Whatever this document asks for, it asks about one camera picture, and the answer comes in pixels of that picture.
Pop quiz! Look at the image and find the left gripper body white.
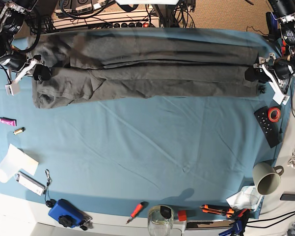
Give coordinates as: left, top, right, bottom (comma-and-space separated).
253, 53, 290, 105

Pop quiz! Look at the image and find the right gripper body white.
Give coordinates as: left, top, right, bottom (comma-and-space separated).
4, 55, 43, 95

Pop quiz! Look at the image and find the grey T-shirt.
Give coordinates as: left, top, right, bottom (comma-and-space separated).
32, 34, 258, 109

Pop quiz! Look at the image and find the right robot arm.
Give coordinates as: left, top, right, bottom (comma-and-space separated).
0, 0, 51, 96

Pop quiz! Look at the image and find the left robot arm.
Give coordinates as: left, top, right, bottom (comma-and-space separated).
253, 0, 295, 105

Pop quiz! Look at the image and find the small black clip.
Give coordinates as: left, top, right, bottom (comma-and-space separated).
258, 85, 266, 94

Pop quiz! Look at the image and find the red tape roll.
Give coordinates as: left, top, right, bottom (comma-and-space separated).
268, 107, 281, 122

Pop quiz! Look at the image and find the pink tube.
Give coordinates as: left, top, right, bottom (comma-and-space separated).
0, 118, 17, 126

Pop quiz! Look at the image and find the black remote control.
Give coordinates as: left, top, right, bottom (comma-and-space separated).
254, 106, 281, 148

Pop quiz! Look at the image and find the orange black clamp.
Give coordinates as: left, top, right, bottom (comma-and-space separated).
281, 40, 289, 56

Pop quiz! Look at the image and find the yellow lighter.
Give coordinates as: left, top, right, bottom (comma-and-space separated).
13, 127, 25, 135

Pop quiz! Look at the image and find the blue black bar clamp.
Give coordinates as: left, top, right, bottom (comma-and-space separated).
266, 12, 281, 43

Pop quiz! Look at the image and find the white paper sheet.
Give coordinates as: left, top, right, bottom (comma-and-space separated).
0, 144, 39, 183

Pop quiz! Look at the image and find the grey-green mug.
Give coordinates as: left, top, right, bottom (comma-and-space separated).
252, 162, 284, 196

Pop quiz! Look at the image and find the white rectangular device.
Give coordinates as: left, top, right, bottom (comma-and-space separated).
15, 172, 45, 196

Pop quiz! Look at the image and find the black power adapter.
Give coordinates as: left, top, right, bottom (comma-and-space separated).
280, 193, 295, 201

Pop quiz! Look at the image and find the clear plastic bag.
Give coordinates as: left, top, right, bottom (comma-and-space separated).
226, 186, 263, 212

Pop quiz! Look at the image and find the black power strip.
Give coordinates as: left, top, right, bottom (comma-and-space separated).
111, 21, 159, 28

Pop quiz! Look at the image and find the orange black utility knife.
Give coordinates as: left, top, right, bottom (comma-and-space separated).
200, 205, 235, 218

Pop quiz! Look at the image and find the blue box with knob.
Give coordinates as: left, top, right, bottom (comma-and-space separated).
48, 199, 84, 228

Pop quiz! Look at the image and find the red cube block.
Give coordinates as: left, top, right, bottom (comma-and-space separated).
177, 210, 187, 222

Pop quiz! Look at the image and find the clear glass jar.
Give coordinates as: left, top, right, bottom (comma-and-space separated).
147, 205, 174, 236

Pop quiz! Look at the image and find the red handled screwdriver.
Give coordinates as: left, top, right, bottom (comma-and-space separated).
126, 202, 148, 224

